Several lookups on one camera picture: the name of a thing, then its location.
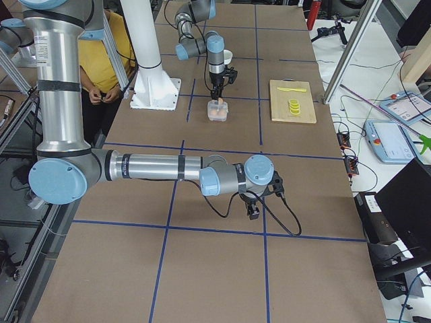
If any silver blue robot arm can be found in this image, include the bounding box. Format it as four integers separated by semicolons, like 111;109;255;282
20;1;293;224
174;1;238;102

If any teach pendant tablet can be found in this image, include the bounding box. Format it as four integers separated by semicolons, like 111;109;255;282
379;91;430;125
364;120;418;164

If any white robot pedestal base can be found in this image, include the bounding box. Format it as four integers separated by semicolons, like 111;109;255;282
121;0;181;110

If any aluminium frame post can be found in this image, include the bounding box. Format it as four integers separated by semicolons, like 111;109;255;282
323;0;382;104

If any clear plastic egg box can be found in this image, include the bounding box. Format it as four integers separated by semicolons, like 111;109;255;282
207;100;228;116

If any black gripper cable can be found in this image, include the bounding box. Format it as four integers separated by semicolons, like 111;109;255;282
203;190;302;237

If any bamboo cutting board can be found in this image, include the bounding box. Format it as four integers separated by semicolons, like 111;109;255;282
269;79;317;124

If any green tipped grabber stick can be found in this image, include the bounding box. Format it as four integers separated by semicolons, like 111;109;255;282
340;84;431;155

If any brown egg in box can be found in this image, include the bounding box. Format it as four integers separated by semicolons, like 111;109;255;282
208;114;227;122

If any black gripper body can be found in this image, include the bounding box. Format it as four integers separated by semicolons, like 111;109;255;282
240;170;285;206
209;66;238;93

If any yellow plastic knife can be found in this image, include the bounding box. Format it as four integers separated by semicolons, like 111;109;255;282
277;87;307;93

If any person in yellow shirt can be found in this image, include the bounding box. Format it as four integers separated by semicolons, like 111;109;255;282
79;9;135;145

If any orange black electronics board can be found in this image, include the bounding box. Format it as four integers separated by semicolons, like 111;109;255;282
337;133;351;149
344;156;359;177

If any white ceramic bowl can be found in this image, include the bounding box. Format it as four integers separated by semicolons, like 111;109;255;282
223;49;233;65

